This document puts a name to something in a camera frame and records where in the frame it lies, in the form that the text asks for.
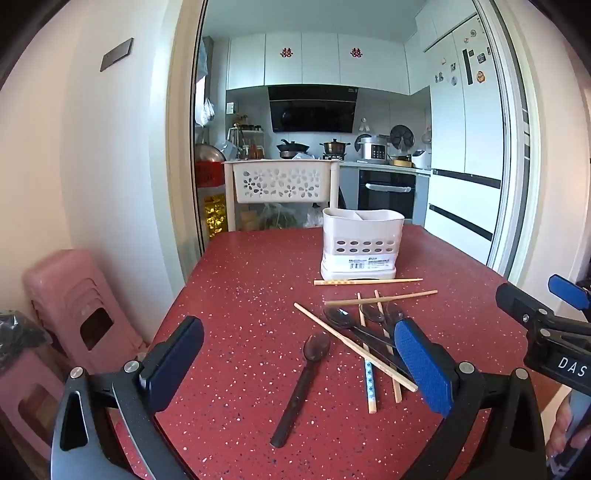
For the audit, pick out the large steel basin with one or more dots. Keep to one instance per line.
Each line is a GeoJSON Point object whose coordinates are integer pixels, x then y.
{"type": "Point", "coordinates": [207, 153]}

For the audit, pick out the blue patterned bamboo chopstick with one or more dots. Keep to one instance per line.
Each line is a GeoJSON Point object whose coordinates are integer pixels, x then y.
{"type": "Point", "coordinates": [369, 383]}

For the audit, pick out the low pink plastic stool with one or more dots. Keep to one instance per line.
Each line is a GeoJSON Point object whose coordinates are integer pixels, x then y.
{"type": "Point", "coordinates": [23, 415]}

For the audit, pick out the black built-in oven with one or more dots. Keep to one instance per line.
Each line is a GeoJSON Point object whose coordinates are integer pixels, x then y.
{"type": "Point", "coordinates": [385, 194]}

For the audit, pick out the bag of green vegetables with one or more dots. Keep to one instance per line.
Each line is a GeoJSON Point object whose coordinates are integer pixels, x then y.
{"type": "Point", "coordinates": [277, 217]}

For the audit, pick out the person's right hand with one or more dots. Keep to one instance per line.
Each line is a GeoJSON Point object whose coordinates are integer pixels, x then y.
{"type": "Point", "coordinates": [559, 431]}

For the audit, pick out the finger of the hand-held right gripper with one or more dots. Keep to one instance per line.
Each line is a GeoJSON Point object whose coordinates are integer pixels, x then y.
{"type": "Point", "coordinates": [565, 286]}
{"type": "Point", "coordinates": [515, 299]}

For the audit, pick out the white plastic utensil holder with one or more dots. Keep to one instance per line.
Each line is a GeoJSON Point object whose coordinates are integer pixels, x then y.
{"type": "Point", "coordinates": [360, 230]}

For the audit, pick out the white wall hook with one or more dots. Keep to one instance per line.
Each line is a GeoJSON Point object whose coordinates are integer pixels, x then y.
{"type": "Point", "coordinates": [363, 123]}

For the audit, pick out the small white kitchen appliance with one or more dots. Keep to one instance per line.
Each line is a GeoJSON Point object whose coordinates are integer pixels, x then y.
{"type": "Point", "coordinates": [421, 159]}

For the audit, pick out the white fridge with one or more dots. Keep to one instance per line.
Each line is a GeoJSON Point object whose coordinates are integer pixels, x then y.
{"type": "Point", "coordinates": [461, 138]}

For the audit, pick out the red cabinet decal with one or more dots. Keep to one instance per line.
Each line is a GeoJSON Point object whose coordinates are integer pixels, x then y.
{"type": "Point", "coordinates": [356, 52]}
{"type": "Point", "coordinates": [286, 52]}

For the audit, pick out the round black egg pan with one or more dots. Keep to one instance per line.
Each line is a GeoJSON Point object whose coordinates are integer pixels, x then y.
{"type": "Point", "coordinates": [401, 136]}

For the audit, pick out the black range hood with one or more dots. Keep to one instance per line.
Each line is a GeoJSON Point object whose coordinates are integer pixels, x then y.
{"type": "Point", "coordinates": [314, 110]}

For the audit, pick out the gold patterned box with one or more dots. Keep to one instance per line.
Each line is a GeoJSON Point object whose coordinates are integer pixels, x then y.
{"type": "Point", "coordinates": [214, 217]}

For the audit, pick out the black plastic bag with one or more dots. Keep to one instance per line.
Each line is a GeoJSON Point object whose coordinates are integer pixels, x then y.
{"type": "Point", "coordinates": [18, 332]}

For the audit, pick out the red plastic crate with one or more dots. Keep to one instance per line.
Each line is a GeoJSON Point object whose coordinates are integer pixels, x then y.
{"type": "Point", "coordinates": [210, 174]}

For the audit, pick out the steel cooking pot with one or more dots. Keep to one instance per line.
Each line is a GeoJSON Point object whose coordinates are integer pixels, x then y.
{"type": "Point", "coordinates": [334, 147]}

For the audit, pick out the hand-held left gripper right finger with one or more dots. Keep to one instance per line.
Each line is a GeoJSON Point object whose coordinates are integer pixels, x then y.
{"type": "Point", "coordinates": [418, 364]}

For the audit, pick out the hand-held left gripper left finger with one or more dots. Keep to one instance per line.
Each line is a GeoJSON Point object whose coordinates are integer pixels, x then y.
{"type": "Point", "coordinates": [178, 364]}

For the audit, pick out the white upper kitchen cabinets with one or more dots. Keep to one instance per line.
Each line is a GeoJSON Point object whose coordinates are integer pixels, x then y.
{"type": "Point", "coordinates": [318, 60]}

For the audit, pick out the silver rice cooker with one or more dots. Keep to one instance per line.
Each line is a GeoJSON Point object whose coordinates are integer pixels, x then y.
{"type": "Point", "coordinates": [374, 150]}

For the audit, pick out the group of fridge magnets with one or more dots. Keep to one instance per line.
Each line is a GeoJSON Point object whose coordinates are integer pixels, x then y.
{"type": "Point", "coordinates": [481, 77]}

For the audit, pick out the black wok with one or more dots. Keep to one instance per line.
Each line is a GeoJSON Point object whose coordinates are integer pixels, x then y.
{"type": "Point", "coordinates": [292, 148]}

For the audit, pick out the dark wall switch panel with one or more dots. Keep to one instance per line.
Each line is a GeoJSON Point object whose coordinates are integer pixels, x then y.
{"type": "Point", "coordinates": [117, 54]}

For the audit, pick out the stack of pink plastic stools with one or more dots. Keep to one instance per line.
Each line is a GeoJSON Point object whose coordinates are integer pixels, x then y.
{"type": "Point", "coordinates": [60, 286]}

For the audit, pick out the cardboard box under cart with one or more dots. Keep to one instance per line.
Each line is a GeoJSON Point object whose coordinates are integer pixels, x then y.
{"type": "Point", "coordinates": [249, 220]}

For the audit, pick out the white flower-cut basket cart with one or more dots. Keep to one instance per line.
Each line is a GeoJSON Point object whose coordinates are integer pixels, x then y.
{"type": "Point", "coordinates": [277, 182]}

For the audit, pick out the white spice rack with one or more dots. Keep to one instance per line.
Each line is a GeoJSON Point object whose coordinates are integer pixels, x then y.
{"type": "Point", "coordinates": [249, 145]}

